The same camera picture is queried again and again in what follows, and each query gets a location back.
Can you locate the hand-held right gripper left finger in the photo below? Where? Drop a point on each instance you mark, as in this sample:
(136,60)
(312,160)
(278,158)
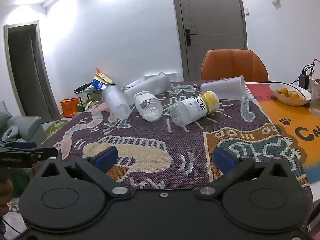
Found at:
(106,158)

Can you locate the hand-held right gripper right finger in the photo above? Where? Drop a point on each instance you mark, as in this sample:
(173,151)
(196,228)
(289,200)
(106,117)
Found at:
(223,161)

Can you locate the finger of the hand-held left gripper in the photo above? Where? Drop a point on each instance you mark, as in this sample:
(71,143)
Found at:
(45,155)
(25,145)

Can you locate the wide frosted plastic cup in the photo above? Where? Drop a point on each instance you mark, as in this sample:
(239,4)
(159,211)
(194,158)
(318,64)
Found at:
(221,87)

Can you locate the tall frosted plastic cup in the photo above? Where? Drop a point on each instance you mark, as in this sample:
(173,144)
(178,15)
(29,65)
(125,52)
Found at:
(150,85)

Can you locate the patterned woven tablecloth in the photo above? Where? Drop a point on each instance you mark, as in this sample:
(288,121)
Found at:
(175,140)

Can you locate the orange paper bag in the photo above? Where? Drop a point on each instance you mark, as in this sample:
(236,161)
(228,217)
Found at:
(69,108)

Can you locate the frosted bottle left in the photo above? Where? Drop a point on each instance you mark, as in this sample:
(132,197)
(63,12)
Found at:
(115,102)

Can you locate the yellow label plastic bottle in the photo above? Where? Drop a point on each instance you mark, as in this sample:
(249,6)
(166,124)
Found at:
(190,108)

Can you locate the clear plastic bottle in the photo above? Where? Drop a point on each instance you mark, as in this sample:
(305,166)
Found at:
(148,106)

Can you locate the orange cartoon table mat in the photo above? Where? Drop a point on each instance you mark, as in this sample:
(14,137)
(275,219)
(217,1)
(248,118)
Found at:
(287,140)

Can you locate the cluttered black side rack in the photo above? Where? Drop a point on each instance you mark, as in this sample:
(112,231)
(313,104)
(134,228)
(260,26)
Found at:
(93,90)

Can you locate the dark wooden door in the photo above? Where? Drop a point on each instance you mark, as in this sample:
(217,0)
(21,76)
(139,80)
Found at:
(27,75)

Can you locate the clear plastic bag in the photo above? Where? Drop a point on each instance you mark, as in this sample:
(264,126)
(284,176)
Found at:
(135,83)

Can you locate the white fruit bowl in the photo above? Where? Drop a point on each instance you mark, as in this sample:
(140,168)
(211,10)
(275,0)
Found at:
(287,101)

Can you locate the orange leather chair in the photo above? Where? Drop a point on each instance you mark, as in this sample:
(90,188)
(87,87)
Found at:
(233,66)

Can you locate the clear drinking glass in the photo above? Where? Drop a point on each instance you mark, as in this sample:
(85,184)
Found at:
(315,102)

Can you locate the black charger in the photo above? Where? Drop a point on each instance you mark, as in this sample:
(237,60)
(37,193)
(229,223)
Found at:
(304,80)

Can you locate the grey door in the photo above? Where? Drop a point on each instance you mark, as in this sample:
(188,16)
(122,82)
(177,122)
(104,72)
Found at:
(210,17)

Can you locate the small white wall switch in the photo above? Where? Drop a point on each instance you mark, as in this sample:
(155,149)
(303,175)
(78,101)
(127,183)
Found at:
(247,11)

